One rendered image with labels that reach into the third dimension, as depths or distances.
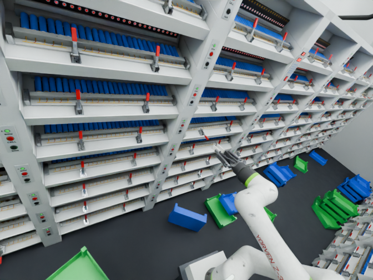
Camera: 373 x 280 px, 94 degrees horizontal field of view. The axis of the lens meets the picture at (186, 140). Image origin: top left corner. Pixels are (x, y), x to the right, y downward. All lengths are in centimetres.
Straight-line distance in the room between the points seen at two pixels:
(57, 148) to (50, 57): 39
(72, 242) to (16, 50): 131
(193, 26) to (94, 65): 37
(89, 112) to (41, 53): 23
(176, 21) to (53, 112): 54
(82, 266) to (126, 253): 57
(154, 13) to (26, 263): 159
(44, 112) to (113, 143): 31
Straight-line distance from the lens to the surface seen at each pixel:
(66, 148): 92
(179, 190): 180
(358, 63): 269
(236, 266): 115
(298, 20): 141
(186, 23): 73
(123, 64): 72
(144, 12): 67
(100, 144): 93
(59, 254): 166
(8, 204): 124
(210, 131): 124
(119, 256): 162
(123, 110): 82
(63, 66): 68
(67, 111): 78
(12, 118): 78
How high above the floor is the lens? 157
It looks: 38 degrees down
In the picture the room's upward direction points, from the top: 24 degrees clockwise
